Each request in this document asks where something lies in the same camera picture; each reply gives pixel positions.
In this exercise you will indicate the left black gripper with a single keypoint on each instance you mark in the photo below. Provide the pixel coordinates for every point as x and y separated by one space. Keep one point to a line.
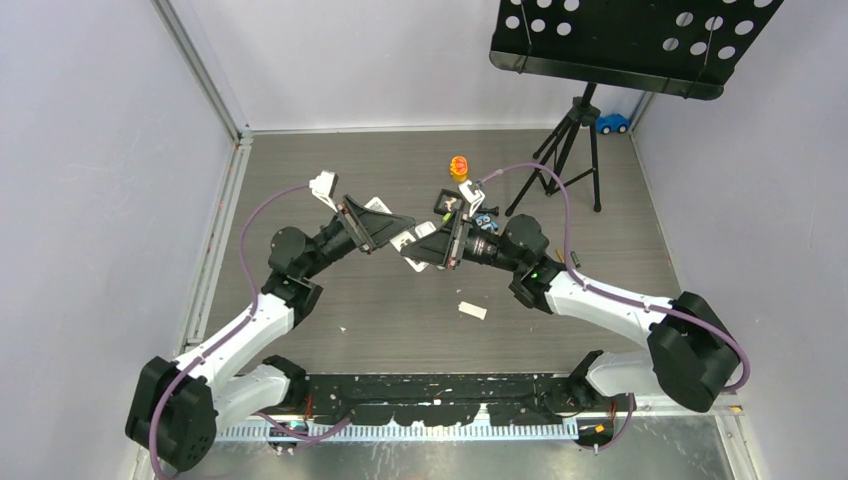
370 229

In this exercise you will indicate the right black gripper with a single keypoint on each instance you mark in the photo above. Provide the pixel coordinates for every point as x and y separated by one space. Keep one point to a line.
445 246

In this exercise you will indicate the white remote control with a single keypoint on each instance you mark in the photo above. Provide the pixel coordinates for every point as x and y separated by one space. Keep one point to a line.
424 229
402 239

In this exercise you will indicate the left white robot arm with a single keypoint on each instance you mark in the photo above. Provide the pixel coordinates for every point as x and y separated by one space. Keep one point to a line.
180 405

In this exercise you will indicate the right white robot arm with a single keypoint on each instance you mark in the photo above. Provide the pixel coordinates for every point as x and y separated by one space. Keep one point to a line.
686 352

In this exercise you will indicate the blue owl toy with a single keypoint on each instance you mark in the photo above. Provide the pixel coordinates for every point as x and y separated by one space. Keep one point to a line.
486 223

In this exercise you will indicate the orange yellow toy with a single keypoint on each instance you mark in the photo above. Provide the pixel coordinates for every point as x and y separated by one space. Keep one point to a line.
458 169

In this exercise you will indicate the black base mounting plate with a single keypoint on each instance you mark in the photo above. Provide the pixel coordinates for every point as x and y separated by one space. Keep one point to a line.
445 407

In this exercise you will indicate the blue toy car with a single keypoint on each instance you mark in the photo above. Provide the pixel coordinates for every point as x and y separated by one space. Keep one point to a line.
612 123

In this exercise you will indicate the black perforated music stand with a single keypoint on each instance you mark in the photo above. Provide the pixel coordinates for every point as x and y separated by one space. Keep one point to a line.
687 49

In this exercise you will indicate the black square frame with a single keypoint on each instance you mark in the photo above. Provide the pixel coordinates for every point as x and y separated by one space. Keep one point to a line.
448 201

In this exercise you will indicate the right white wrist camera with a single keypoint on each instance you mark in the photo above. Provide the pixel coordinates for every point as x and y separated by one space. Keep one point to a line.
473 196

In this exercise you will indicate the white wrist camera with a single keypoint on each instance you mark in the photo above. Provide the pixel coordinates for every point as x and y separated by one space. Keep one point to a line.
473 196
323 186

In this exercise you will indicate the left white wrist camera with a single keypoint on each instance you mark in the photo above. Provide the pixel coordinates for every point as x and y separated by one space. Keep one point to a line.
323 186

